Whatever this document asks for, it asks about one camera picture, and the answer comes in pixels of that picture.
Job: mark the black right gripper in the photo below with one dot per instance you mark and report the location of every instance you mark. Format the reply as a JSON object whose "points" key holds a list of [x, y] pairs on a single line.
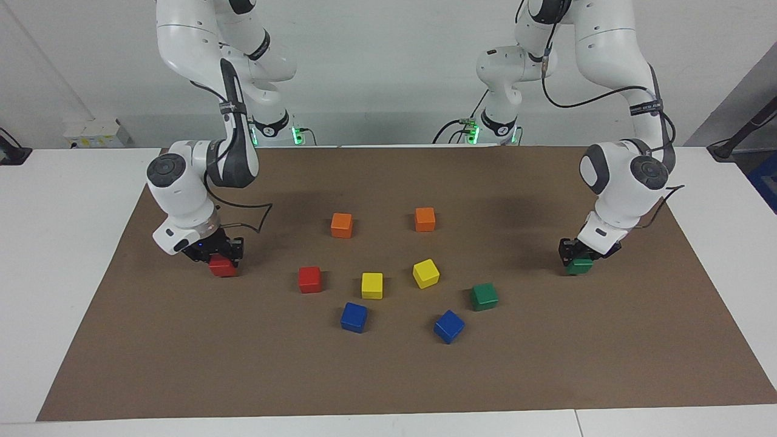
{"points": [[209, 246]]}

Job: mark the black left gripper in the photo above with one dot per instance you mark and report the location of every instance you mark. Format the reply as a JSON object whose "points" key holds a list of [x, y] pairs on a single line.
{"points": [[581, 252]]}

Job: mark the red wooden cube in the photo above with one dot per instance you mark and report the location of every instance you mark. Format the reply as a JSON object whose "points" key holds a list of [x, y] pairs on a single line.
{"points": [[221, 268], [309, 279]]}

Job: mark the green wooden cube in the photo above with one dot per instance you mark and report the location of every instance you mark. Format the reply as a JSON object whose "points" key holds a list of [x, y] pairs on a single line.
{"points": [[484, 296], [580, 268]]}

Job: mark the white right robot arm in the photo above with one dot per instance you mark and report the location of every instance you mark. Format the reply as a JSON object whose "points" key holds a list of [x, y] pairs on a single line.
{"points": [[182, 194]]}

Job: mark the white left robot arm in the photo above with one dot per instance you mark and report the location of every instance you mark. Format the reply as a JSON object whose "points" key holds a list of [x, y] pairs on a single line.
{"points": [[619, 182]]}

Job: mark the orange wooden cube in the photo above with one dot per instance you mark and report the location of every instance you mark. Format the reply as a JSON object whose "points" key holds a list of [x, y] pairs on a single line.
{"points": [[425, 219], [342, 224]]}

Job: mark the blue wooden cube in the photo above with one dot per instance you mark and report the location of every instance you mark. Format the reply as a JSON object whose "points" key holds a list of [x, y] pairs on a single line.
{"points": [[354, 317], [449, 326]]}

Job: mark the yellow wooden cube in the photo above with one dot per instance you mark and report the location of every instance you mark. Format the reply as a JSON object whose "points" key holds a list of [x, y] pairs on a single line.
{"points": [[372, 285], [425, 273]]}

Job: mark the black stand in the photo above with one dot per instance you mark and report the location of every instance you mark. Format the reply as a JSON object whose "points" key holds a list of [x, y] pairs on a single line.
{"points": [[722, 150]]}

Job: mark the white socket box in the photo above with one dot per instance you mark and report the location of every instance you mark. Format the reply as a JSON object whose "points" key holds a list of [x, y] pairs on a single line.
{"points": [[97, 130]]}

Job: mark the blue crate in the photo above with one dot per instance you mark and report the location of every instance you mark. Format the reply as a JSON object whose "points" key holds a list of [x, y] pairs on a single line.
{"points": [[766, 179]]}

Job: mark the brown paper mat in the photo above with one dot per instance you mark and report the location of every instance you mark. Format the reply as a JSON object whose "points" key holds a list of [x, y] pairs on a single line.
{"points": [[388, 376]]}

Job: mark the black clamp mount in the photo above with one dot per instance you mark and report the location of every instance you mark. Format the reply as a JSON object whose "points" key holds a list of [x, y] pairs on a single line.
{"points": [[15, 156]]}

